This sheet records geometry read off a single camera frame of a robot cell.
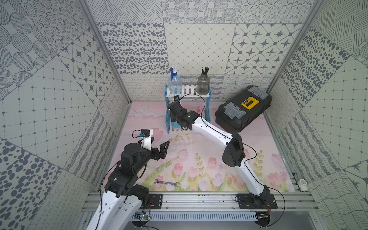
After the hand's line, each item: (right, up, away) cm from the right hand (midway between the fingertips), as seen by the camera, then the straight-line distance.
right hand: (178, 112), depth 90 cm
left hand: (-8, -13, -22) cm, 26 cm away
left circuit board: (-18, -52, -20) cm, 59 cm away
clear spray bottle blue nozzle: (-4, +22, +17) cm, 28 cm away
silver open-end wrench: (-11, -40, -11) cm, 43 cm away
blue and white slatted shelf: (+6, +13, -1) cm, 14 cm away
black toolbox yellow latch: (+40, +1, +1) cm, 40 cm away
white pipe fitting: (+71, -41, -11) cm, 83 cm away
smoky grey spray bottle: (+16, +16, -4) cm, 23 cm away
